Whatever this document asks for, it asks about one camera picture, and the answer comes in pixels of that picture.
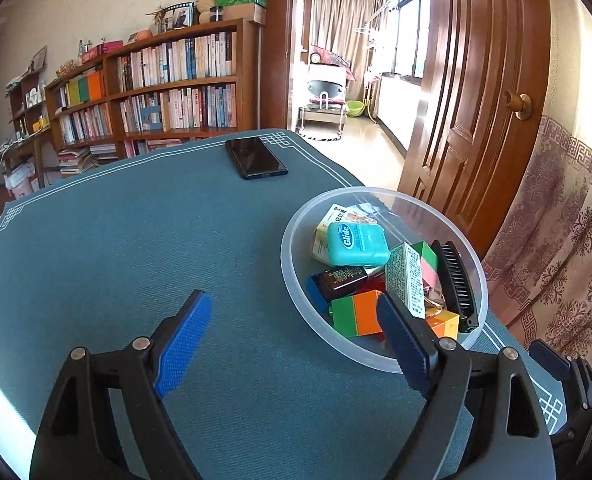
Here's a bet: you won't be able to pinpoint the small orange box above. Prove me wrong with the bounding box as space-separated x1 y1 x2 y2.
425 310 460 342

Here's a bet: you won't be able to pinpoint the window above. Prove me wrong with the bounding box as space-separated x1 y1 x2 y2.
390 0 431 81

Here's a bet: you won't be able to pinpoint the small wooden shelf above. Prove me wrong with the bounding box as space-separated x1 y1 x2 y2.
6 70 48 136

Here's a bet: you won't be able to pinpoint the photo frame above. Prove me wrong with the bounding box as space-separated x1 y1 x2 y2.
163 2 199 31

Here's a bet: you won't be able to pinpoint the blue bookend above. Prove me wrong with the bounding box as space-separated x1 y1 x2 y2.
140 105 164 131

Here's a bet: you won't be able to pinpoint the teal floss container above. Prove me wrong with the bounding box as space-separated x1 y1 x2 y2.
326 221 391 267

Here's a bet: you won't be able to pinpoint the brown panelled door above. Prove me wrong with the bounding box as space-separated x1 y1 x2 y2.
398 0 552 261

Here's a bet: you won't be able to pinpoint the dark brown box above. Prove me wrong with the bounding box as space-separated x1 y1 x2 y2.
306 266 372 313

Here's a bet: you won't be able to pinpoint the black comb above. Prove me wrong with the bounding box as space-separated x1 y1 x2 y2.
430 241 478 332

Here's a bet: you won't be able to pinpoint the purple patterned curtain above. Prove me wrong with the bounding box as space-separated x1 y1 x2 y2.
481 0 592 391

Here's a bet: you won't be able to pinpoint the wooden bookshelf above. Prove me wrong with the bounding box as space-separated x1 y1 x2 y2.
43 19 262 161

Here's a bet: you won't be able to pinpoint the clear plastic bowl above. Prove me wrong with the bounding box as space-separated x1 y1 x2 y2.
280 186 488 375

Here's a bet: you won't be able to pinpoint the small white printed box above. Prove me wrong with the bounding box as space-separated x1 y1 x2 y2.
385 242 425 319

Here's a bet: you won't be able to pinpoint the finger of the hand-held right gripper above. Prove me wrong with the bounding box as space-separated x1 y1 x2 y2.
528 339 572 386

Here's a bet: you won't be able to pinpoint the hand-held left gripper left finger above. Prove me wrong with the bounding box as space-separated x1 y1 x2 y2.
30 290 213 480

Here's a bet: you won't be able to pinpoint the black smartphone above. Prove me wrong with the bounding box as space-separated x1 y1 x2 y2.
224 136 289 181

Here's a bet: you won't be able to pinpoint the white clothes drying rack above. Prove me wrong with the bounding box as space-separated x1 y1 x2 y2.
358 0 393 123

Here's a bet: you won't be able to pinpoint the beige curtain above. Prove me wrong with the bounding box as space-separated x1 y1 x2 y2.
312 0 384 106

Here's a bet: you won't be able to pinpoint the rows of books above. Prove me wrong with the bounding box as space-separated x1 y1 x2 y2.
56 32 238 143

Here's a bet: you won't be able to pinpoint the wooden side desk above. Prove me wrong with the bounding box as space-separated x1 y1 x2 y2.
0 130 54 186

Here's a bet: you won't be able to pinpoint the pile of magazines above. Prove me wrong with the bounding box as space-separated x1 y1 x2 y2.
57 142 120 177

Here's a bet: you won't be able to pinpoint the metal key ring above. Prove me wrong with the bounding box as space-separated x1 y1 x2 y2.
422 287 447 319

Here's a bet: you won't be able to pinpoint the green white carton box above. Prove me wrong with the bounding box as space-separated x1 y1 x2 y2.
310 203 381 265

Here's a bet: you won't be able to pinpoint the orange green building block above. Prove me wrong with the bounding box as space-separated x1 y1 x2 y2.
329 290 384 337

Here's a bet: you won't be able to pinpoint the teal covered desktop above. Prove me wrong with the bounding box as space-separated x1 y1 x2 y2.
0 129 572 480

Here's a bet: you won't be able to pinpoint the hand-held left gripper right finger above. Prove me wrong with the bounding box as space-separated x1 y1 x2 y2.
376 291 557 480

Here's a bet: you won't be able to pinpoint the pink building block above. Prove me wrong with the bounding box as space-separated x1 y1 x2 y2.
420 252 441 288

